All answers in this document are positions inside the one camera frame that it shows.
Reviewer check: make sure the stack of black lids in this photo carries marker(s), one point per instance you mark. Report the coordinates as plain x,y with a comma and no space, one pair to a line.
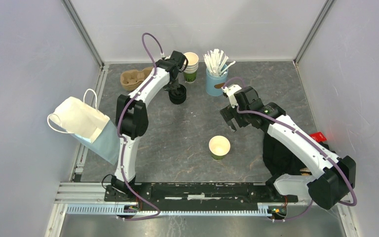
178,96

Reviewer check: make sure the white and blue paper bag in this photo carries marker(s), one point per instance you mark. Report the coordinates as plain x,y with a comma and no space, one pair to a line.
83,120

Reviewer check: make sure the brown cardboard cup carrier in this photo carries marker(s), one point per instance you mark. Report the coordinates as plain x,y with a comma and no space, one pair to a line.
132,79

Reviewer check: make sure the blue straw holder can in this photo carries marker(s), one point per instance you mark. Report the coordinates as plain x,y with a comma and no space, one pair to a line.
214,84

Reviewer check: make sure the red emergency button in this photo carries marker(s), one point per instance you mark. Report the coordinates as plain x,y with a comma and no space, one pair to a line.
318,137

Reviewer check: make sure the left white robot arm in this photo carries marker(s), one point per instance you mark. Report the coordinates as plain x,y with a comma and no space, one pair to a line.
132,118

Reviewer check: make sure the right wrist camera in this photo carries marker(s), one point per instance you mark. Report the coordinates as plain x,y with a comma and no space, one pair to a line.
230,92

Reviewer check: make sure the stack of paper cups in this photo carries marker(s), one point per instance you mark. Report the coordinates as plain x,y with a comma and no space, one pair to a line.
190,72

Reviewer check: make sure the green paper cup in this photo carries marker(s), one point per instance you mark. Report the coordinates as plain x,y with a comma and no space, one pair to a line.
219,147

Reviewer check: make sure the black cloth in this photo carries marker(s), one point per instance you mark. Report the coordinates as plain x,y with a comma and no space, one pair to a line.
279,160

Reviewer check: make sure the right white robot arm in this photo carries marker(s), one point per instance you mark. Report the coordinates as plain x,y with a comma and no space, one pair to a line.
332,177

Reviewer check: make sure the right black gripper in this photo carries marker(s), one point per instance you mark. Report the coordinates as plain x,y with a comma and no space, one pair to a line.
228,113

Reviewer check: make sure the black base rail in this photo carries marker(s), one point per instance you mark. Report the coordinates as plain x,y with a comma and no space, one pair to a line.
189,197

